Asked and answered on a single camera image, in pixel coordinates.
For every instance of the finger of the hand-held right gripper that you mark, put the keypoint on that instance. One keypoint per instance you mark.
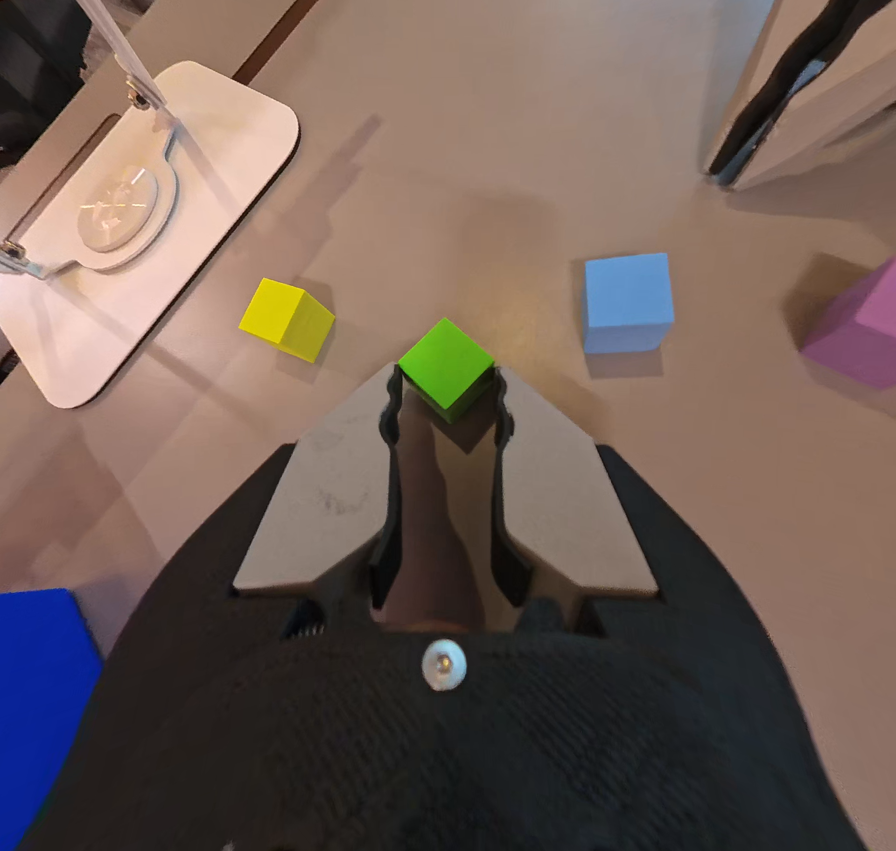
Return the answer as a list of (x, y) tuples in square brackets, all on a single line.
[(784, 25), (847, 95)]

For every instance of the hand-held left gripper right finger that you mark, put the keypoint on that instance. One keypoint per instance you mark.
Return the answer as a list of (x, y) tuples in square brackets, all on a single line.
[(574, 515)]

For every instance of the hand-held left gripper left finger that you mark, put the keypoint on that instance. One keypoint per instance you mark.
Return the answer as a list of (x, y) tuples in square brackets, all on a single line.
[(322, 508)]

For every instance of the green foam cube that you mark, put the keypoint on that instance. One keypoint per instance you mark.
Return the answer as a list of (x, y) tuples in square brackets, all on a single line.
[(444, 361)]

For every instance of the yellow foam cube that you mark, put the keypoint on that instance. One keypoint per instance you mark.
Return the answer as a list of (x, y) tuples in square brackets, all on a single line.
[(280, 315)]

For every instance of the light blue foam cube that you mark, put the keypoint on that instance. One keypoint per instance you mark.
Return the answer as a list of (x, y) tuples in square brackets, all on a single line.
[(626, 298)]

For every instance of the purple foam cube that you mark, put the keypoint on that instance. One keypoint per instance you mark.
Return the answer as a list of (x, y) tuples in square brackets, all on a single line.
[(861, 340)]

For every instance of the blue plastic bin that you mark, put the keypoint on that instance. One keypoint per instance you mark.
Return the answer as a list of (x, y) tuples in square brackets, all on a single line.
[(35, 690)]

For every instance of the white document stand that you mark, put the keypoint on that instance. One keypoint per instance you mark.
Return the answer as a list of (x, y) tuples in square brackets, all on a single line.
[(231, 151)]

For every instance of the black office chair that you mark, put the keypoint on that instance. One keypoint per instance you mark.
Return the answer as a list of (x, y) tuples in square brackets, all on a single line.
[(35, 60)]

